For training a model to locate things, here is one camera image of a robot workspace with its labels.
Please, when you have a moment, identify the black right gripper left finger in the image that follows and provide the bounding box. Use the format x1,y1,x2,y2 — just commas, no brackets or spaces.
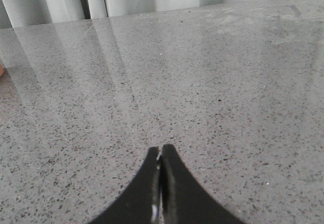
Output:
91,147,160,223

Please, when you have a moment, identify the orange foam cube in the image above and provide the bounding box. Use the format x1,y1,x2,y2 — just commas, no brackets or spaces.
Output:
0,61,5,77

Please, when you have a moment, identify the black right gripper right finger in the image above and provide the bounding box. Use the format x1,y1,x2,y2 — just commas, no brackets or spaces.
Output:
160,144,243,223

